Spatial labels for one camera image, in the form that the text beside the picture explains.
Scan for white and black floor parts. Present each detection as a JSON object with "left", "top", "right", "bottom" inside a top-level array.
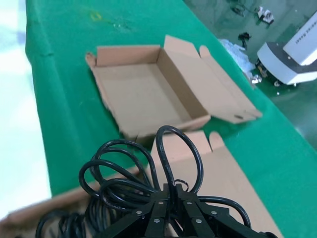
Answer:
[{"left": 256, "top": 5, "right": 275, "bottom": 25}]

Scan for black power cable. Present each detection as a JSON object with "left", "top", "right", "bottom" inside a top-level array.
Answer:
[{"left": 79, "top": 125, "right": 253, "bottom": 231}]

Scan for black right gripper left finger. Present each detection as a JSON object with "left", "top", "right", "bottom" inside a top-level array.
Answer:
[{"left": 94, "top": 183, "right": 174, "bottom": 238}]

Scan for shallow open cardboard box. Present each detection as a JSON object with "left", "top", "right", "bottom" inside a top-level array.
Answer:
[{"left": 85, "top": 34, "right": 263, "bottom": 147}]

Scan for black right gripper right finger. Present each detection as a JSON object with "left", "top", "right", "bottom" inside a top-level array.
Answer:
[{"left": 175, "top": 184, "right": 273, "bottom": 238}]

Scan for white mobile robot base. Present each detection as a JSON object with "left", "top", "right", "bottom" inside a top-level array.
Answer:
[{"left": 256, "top": 9, "right": 317, "bottom": 87}]

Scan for green table cloth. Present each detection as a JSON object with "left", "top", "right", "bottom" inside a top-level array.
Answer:
[{"left": 24, "top": 0, "right": 317, "bottom": 238}]

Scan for pile of black power cables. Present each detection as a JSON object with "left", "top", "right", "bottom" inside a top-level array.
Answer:
[{"left": 36, "top": 209, "right": 87, "bottom": 238}]

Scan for black item on floor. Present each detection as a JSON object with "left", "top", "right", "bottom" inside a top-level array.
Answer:
[{"left": 237, "top": 31, "right": 253, "bottom": 47}]

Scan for clear plastic packaging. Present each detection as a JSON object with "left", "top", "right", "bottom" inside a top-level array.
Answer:
[{"left": 219, "top": 38, "right": 256, "bottom": 73}]

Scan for cardboard box holding cables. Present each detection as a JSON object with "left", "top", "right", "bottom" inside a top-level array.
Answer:
[{"left": 0, "top": 130, "right": 285, "bottom": 238}]

